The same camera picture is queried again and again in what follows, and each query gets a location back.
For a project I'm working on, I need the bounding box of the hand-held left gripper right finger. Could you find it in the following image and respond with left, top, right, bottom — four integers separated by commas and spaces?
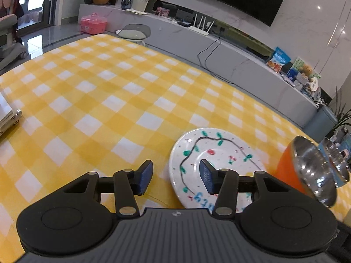
199, 159, 295, 216

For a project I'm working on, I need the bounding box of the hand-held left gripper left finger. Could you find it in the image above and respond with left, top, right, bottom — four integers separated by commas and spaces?
64, 160, 154, 217

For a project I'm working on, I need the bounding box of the white painted plate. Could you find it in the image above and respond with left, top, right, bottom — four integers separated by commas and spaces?
168, 128, 268, 214

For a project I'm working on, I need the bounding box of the orange steel bowl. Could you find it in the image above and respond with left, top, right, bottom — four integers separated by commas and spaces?
275, 135, 338, 208

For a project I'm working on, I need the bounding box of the blue steel bowl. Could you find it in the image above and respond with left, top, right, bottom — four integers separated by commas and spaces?
318, 137, 351, 184

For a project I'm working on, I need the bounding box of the yellow checked mat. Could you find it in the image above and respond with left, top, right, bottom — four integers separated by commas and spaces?
0, 31, 320, 263

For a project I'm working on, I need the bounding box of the grey television cabinet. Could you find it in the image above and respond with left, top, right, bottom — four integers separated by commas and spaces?
78, 4, 325, 129

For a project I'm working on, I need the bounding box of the grey-blue bin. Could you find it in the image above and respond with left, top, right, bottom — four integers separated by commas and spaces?
303, 105, 338, 143

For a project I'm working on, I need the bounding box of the blue snack bag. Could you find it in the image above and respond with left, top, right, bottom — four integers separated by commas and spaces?
267, 46, 292, 73

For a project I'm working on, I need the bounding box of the green printed box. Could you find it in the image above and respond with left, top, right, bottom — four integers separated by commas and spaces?
287, 57, 321, 88

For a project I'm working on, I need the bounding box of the grey round stool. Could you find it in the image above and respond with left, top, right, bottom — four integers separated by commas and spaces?
116, 23, 152, 44

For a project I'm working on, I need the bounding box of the white router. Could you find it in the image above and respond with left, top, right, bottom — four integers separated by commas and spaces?
188, 14, 216, 36

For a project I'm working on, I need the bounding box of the green potted plant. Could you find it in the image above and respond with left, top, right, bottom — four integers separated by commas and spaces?
329, 88, 351, 135

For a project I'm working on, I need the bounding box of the pink plastic box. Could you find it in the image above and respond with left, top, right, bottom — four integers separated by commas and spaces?
80, 13, 107, 35

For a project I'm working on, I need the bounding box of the grey chair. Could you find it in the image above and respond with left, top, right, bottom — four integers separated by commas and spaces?
0, 14, 28, 70

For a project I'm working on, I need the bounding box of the black cable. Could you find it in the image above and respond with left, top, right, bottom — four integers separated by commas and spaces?
197, 34, 235, 84

